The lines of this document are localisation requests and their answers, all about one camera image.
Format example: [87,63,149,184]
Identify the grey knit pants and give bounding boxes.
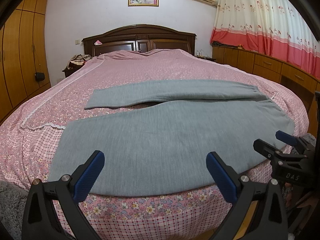
[48,80,295,197]

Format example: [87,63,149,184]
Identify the grey fluffy rug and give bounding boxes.
[1,181,28,239]

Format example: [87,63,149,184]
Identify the low wooden cabinet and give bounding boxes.
[212,46,319,136]

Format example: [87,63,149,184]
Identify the pink floral bedspread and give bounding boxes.
[1,49,309,239]

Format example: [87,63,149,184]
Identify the cream and red curtain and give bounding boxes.
[210,0,319,77]

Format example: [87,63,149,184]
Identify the small black hanging bag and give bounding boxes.
[35,72,46,82]

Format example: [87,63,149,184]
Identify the wooden wardrobe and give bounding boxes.
[0,0,51,122]

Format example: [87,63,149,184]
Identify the clothes pile on nightstand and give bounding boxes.
[66,54,92,69]

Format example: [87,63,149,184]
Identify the dark wooden headboard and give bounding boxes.
[82,24,196,56]

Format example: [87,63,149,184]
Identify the pink item on headboard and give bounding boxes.
[94,40,102,46]

